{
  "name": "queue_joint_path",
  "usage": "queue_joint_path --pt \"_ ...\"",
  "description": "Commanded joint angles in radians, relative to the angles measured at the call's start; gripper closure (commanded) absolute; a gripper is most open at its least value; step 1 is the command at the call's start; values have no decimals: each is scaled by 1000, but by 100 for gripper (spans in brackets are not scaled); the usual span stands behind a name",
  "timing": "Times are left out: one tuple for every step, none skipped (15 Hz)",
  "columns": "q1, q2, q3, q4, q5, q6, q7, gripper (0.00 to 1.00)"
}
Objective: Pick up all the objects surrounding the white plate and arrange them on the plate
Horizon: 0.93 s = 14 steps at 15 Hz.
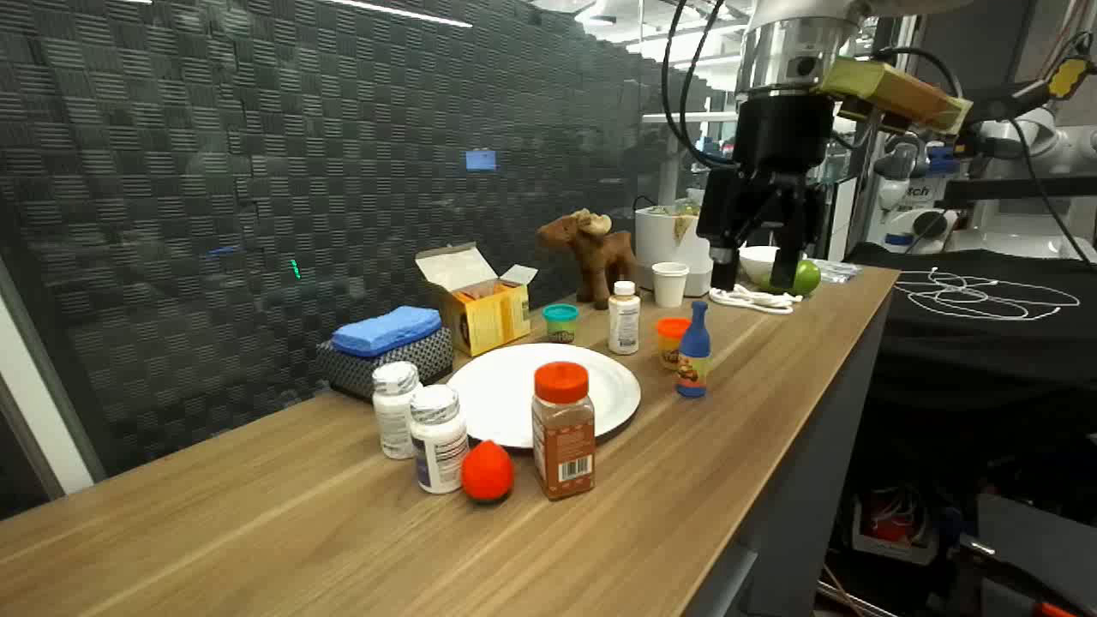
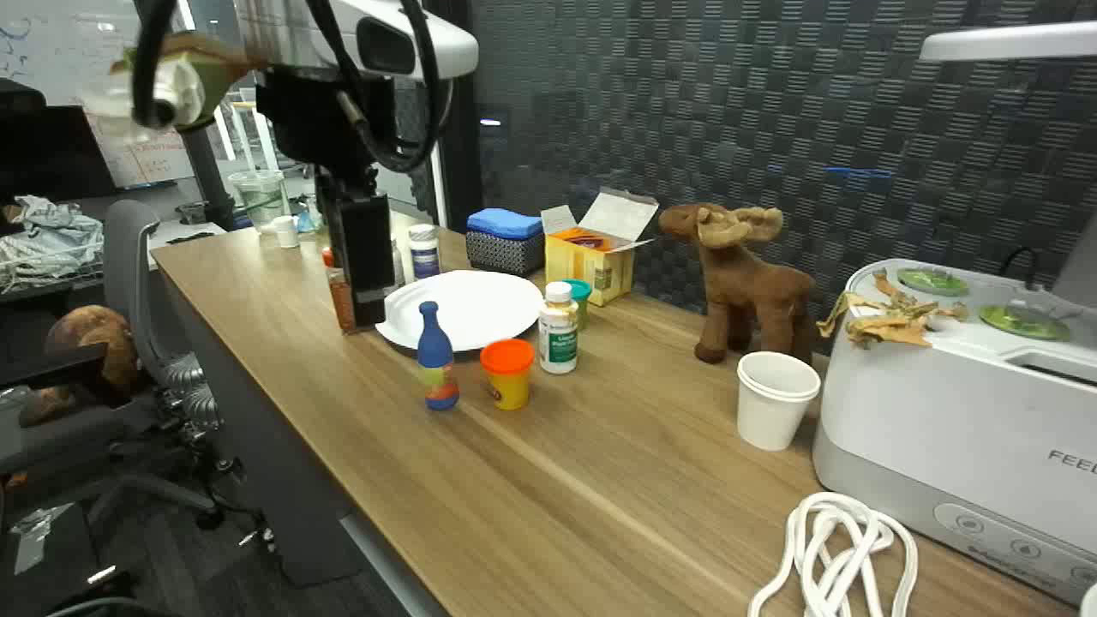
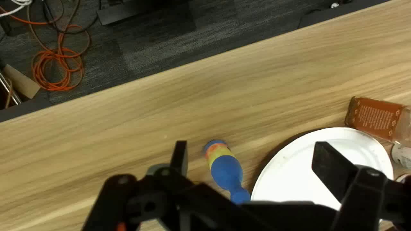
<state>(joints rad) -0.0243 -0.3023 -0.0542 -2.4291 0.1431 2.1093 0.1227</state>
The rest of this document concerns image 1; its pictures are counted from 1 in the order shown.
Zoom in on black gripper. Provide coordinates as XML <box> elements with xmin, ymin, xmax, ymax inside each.
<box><xmin>696</xmin><ymin>93</ymin><xmax>838</xmax><ymax>294</ymax></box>

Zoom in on orange lid dough can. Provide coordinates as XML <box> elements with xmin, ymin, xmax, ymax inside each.
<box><xmin>652</xmin><ymin>314</ymin><xmax>692</xmax><ymax>371</ymax></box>

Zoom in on small white glue bottle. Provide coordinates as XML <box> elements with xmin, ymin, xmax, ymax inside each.
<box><xmin>604</xmin><ymin>279</ymin><xmax>643</xmax><ymax>358</ymax></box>

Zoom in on white pill bottle blue label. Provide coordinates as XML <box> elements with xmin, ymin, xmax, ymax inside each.
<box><xmin>403</xmin><ymin>383</ymin><xmax>472</xmax><ymax>497</ymax></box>

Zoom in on plain white pill bottle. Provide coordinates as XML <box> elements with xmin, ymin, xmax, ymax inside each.
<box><xmin>369</xmin><ymin>361</ymin><xmax>426</xmax><ymax>462</ymax></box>

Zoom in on white round plate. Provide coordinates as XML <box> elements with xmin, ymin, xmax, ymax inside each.
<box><xmin>445</xmin><ymin>339</ymin><xmax>643</xmax><ymax>454</ymax></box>

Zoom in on white bowl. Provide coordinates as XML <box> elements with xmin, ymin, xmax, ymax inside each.
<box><xmin>738</xmin><ymin>242</ymin><xmax>801</xmax><ymax>289</ymax></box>

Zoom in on dried leaves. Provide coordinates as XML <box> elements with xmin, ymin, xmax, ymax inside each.
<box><xmin>668</xmin><ymin>203</ymin><xmax>704</xmax><ymax>248</ymax></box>

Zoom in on small clear packet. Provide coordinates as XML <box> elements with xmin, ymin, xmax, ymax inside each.
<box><xmin>816</xmin><ymin>258</ymin><xmax>865</xmax><ymax>289</ymax></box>

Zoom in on white paper cup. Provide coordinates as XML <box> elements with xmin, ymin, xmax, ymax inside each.
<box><xmin>648</xmin><ymin>260</ymin><xmax>692</xmax><ymax>313</ymax></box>

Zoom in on white mug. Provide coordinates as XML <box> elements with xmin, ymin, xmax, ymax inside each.
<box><xmin>630</xmin><ymin>203</ymin><xmax>716</xmax><ymax>299</ymax></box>

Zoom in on blue bowling pin bottle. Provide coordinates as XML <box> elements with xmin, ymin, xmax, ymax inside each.
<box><xmin>672</xmin><ymin>299</ymin><xmax>714</xmax><ymax>400</ymax></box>

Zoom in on brown moose plush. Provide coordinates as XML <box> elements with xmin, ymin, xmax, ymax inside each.
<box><xmin>536</xmin><ymin>205</ymin><xmax>640</xmax><ymax>313</ymax></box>

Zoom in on black table cloth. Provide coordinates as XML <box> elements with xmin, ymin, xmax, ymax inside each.
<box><xmin>850</xmin><ymin>242</ymin><xmax>1097</xmax><ymax>391</ymax></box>

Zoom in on spice jar with red lid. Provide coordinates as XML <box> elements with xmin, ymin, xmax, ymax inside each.
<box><xmin>528</xmin><ymin>361</ymin><xmax>598</xmax><ymax>504</ymax></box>

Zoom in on open yellow cardboard box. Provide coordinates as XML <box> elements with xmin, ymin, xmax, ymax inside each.
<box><xmin>412</xmin><ymin>239</ymin><xmax>541</xmax><ymax>361</ymax></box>

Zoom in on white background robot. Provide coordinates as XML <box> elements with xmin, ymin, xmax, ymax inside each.
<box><xmin>872</xmin><ymin>105</ymin><xmax>1097</xmax><ymax>260</ymax></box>

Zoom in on red and white box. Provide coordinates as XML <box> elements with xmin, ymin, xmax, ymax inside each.
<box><xmin>850</xmin><ymin>491</ymin><xmax>942</xmax><ymax>570</ymax></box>

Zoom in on red toy tomato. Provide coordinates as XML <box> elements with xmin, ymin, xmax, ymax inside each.
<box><xmin>458</xmin><ymin>438</ymin><xmax>518</xmax><ymax>506</ymax></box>

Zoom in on yellow black clamp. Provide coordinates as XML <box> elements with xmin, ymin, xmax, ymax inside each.
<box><xmin>1041</xmin><ymin>56</ymin><xmax>1094</xmax><ymax>105</ymax></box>

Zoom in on blue folded cloth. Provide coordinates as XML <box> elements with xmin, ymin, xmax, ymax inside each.
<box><xmin>329</xmin><ymin>302</ymin><xmax>445</xmax><ymax>361</ymax></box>

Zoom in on white rope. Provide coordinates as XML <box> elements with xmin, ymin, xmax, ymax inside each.
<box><xmin>706</xmin><ymin>280</ymin><xmax>804</xmax><ymax>319</ymax></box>

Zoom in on yellow wrist camera box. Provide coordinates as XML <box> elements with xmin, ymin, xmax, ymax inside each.
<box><xmin>819</xmin><ymin>58</ymin><xmax>977</xmax><ymax>137</ymax></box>

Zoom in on thin white cable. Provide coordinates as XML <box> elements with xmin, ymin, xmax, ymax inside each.
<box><xmin>896</xmin><ymin>264</ymin><xmax>1082</xmax><ymax>326</ymax></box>

